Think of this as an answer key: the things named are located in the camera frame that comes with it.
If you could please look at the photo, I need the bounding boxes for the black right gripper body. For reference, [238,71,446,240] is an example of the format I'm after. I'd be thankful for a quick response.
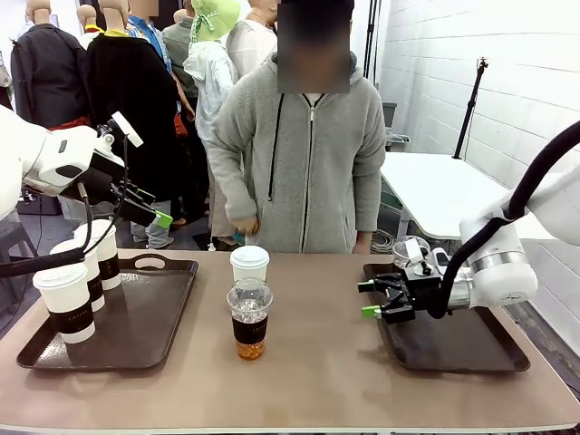
[379,265,444,325]

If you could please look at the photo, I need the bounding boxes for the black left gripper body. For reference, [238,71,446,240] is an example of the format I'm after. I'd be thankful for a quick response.
[61,151,158,227]

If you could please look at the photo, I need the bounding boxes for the person left forearm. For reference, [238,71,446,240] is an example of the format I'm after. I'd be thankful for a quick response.
[353,149,387,234]

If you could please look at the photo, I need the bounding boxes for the person right forearm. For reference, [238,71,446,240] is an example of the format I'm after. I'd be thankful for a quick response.
[206,135,260,224]

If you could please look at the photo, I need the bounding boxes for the dark brown serving tray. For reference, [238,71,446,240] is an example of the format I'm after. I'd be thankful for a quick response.
[16,254,200,372]
[362,262,532,374]

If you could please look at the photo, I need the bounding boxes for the white lidded paper coffee cup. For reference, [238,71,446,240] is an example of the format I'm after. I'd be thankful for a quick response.
[32,262,98,345]
[73,218,123,292]
[228,245,271,285]
[49,238,107,314]

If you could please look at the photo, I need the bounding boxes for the person left hand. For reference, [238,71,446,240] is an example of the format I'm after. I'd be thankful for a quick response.
[352,229,372,256]

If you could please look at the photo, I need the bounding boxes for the person right hand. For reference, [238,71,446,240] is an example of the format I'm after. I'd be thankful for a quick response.
[231,217,260,237]

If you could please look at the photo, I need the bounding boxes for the black equipment box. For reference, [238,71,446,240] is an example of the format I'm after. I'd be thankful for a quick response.
[15,192,63,217]

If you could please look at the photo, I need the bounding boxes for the mannequin black robe yellow collar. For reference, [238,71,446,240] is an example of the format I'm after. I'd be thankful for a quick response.
[84,0,183,203]

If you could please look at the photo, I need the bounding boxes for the white folding table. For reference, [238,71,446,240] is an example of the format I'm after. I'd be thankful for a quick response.
[379,150,556,242]

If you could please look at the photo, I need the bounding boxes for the mannequin in dark coat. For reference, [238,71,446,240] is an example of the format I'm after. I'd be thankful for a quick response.
[9,0,91,131]

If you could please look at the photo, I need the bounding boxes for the clear plastic iced-tea cup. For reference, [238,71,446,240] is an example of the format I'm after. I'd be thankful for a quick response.
[226,277,275,362]

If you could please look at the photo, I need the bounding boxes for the person in grey hoodie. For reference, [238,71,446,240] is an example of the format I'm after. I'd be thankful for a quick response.
[206,0,388,255]

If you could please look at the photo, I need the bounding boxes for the person in blue patterned shirt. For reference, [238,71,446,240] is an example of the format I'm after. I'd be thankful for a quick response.
[125,0,197,250]

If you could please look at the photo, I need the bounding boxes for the mannequin in grey-green jacket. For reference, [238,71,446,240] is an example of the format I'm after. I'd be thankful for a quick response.
[161,7,200,102]

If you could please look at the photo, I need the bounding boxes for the grey bin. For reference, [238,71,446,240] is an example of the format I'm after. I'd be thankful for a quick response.
[381,101,399,138]

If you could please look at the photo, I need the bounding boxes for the mannequin in white shirt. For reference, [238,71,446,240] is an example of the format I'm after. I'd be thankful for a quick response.
[225,0,279,79]

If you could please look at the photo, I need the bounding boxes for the black tripod stand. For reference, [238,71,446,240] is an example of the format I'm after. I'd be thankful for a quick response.
[452,56,491,160]

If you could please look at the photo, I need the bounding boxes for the black stand poles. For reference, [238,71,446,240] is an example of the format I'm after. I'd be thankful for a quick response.
[362,0,382,92]

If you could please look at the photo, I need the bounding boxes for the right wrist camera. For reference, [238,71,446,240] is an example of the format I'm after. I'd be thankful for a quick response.
[402,237,450,277]

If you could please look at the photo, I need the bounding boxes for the cable bundle on floor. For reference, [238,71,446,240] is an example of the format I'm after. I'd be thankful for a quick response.
[369,227,402,255]

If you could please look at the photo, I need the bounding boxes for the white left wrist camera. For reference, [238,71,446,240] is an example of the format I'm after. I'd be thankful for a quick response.
[96,111,145,150]

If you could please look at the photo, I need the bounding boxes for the thin black cable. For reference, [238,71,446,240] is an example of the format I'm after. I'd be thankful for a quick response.
[0,134,131,278]

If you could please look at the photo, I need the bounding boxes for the black corrugated cable hose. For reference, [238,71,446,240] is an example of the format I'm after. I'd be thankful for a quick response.
[427,120,580,321]

